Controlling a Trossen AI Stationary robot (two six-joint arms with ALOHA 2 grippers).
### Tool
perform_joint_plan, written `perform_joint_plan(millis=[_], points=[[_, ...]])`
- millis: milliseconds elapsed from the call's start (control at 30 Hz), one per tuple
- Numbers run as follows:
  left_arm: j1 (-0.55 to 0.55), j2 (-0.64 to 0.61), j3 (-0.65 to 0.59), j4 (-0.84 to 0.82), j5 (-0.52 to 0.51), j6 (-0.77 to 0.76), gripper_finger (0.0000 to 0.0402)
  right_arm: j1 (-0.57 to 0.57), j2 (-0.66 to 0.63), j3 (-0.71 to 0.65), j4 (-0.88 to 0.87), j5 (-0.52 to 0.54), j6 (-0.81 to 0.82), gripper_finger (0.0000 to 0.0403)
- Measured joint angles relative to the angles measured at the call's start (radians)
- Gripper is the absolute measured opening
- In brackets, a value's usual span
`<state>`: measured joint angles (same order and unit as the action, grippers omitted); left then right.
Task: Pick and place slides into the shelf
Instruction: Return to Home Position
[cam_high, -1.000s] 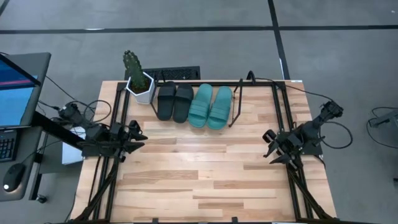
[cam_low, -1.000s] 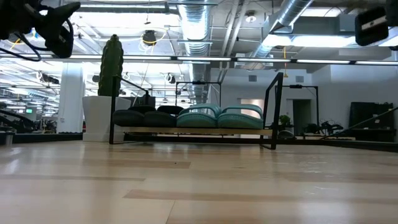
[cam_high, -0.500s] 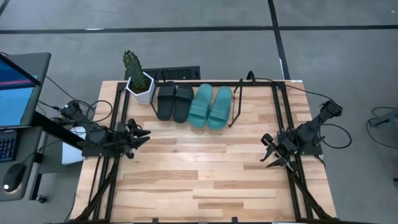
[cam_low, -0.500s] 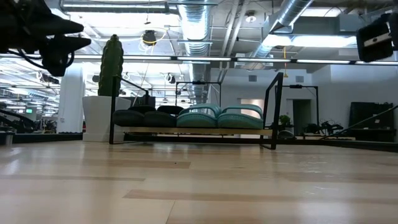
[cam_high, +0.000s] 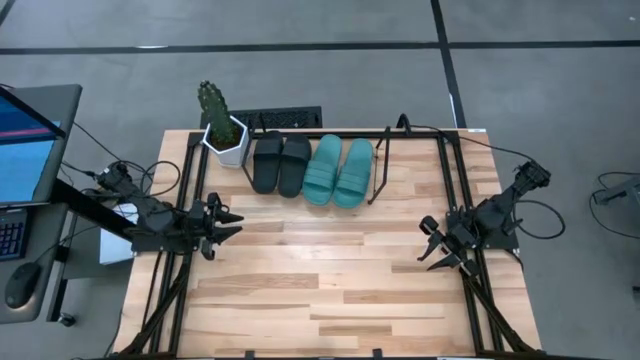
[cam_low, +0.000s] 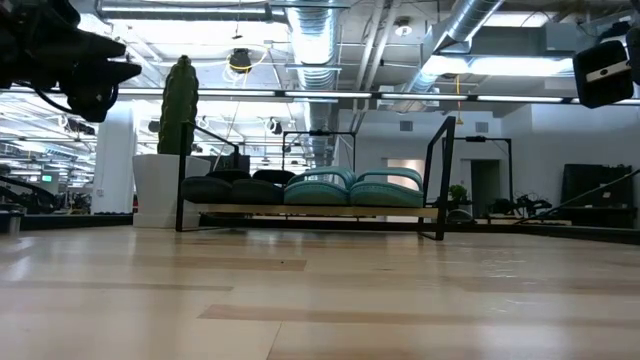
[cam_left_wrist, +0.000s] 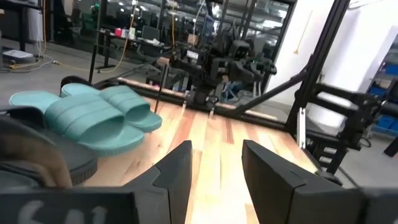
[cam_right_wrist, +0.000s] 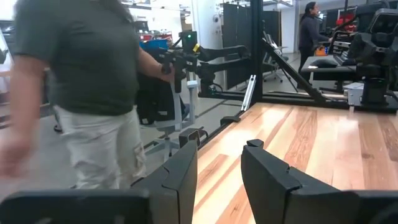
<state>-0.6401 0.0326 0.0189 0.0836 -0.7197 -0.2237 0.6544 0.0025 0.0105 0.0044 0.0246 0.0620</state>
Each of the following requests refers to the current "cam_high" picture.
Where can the white hexagonal plant pot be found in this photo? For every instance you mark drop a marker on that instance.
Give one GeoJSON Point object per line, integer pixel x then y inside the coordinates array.
{"type": "Point", "coordinates": [232, 155]}

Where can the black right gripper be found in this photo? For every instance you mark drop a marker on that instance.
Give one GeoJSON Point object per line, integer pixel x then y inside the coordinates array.
{"type": "Point", "coordinates": [460, 235]}

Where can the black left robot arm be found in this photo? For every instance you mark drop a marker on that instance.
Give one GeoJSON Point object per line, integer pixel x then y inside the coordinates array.
{"type": "Point", "coordinates": [150, 212]}

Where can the teal rubber slide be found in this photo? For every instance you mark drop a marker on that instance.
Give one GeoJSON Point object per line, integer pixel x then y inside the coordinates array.
{"type": "Point", "coordinates": [352, 185]}
{"type": "Point", "coordinates": [320, 180]}

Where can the black table edge bracket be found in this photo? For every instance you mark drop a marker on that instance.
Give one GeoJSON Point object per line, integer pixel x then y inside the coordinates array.
{"type": "Point", "coordinates": [249, 355]}
{"type": "Point", "coordinates": [377, 354]}

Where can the black computer mouse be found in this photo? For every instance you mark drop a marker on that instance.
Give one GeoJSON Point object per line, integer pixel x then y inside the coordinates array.
{"type": "Point", "coordinates": [21, 285]}

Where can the black aluminium table frame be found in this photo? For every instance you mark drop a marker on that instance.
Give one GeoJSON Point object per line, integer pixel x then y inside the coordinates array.
{"type": "Point", "coordinates": [425, 135]}

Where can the black keyboard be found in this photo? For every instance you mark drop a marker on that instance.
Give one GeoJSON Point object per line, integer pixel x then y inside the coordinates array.
{"type": "Point", "coordinates": [290, 117]}

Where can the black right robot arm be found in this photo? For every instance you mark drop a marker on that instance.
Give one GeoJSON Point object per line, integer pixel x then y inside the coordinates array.
{"type": "Point", "coordinates": [505, 205]}

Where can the grey side desk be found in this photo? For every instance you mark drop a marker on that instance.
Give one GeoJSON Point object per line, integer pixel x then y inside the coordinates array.
{"type": "Point", "coordinates": [65, 110]}

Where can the grey floor stand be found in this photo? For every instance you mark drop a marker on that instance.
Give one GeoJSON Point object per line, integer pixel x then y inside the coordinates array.
{"type": "Point", "coordinates": [620, 192]}

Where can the laptop with blue screen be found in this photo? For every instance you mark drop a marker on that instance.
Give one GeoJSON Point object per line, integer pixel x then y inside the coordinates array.
{"type": "Point", "coordinates": [25, 160]}

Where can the white box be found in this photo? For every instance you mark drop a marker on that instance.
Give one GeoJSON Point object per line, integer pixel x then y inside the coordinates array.
{"type": "Point", "coordinates": [112, 245]}

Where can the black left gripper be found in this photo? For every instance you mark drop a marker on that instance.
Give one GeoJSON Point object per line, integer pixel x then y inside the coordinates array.
{"type": "Point", "coordinates": [205, 225]}

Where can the green cactus plant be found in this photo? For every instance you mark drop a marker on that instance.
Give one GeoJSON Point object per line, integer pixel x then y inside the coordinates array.
{"type": "Point", "coordinates": [217, 115]}

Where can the black support beam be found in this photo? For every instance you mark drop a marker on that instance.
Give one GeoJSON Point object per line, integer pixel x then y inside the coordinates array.
{"type": "Point", "coordinates": [85, 207]}

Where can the black caster wheel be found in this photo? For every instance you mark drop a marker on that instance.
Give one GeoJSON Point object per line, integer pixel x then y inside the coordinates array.
{"type": "Point", "coordinates": [67, 319]}

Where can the black rubber slide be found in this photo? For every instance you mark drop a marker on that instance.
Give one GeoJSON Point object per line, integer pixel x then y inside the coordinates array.
{"type": "Point", "coordinates": [294, 175]}
{"type": "Point", "coordinates": [267, 170]}

